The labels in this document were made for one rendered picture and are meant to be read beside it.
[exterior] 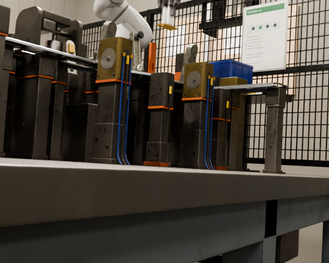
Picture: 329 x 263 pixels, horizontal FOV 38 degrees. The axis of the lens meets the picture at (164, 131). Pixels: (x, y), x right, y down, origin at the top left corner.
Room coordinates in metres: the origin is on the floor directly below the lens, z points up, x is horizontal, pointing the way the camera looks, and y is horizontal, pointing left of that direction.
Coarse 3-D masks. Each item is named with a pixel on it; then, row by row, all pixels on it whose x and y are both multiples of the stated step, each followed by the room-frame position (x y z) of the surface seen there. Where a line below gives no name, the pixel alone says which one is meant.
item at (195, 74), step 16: (192, 64) 1.54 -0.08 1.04; (208, 64) 1.53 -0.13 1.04; (192, 80) 1.54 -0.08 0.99; (208, 80) 1.52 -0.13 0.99; (192, 96) 1.54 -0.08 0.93; (208, 96) 1.53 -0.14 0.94; (192, 112) 1.54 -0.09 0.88; (208, 112) 1.55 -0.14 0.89; (192, 128) 1.54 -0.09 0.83; (208, 128) 1.53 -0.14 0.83; (192, 144) 1.53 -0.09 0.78; (208, 144) 1.55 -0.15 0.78; (192, 160) 1.53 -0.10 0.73
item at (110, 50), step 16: (112, 48) 1.28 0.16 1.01; (128, 48) 1.29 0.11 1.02; (112, 64) 1.28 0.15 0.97; (128, 64) 1.30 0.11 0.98; (96, 80) 1.32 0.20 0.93; (112, 80) 1.28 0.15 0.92; (128, 80) 1.30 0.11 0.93; (112, 96) 1.28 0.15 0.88; (128, 96) 1.30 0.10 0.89; (112, 112) 1.28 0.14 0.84; (96, 128) 1.31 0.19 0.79; (112, 128) 1.27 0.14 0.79; (96, 144) 1.31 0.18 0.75; (112, 144) 1.27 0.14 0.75; (96, 160) 1.30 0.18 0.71; (112, 160) 1.27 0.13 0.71
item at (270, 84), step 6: (252, 84) 1.61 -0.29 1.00; (258, 84) 1.59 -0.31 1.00; (264, 84) 1.58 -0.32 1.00; (270, 84) 1.57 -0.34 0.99; (282, 84) 1.58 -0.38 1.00; (234, 90) 1.76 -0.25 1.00; (240, 90) 1.75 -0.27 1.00; (246, 90) 1.74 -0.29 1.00; (252, 90) 1.72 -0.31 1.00; (258, 90) 1.70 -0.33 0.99; (264, 90) 1.69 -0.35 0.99
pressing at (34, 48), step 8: (8, 40) 1.16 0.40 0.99; (16, 40) 1.17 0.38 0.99; (24, 48) 1.28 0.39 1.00; (32, 48) 1.27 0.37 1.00; (40, 48) 1.23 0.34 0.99; (48, 48) 1.25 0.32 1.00; (16, 56) 1.38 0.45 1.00; (56, 56) 1.36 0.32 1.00; (64, 56) 1.35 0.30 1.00; (72, 56) 1.31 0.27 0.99; (72, 64) 1.47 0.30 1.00; (88, 64) 1.44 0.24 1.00; (96, 64) 1.44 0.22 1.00; (88, 72) 1.53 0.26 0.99; (96, 72) 1.55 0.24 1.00; (136, 72) 1.49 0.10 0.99; (144, 72) 1.50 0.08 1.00; (144, 80) 1.67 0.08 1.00; (176, 80) 1.61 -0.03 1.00; (176, 88) 1.79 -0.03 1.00
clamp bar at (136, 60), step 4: (132, 32) 1.83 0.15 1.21; (140, 32) 1.81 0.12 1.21; (132, 36) 1.83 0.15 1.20; (136, 36) 1.83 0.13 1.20; (140, 36) 1.81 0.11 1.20; (132, 40) 1.83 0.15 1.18; (136, 40) 1.85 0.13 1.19; (136, 44) 1.84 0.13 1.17; (136, 48) 1.84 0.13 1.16; (136, 52) 1.84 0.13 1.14; (136, 56) 1.84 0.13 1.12; (140, 56) 1.84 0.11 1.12; (132, 60) 1.82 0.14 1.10; (136, 60) 1.84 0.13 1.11; (140, 60) 1.84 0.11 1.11; (132, 64) 1.82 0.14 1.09; (136, 64) 1.83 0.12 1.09; (140, 64) 1.84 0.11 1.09
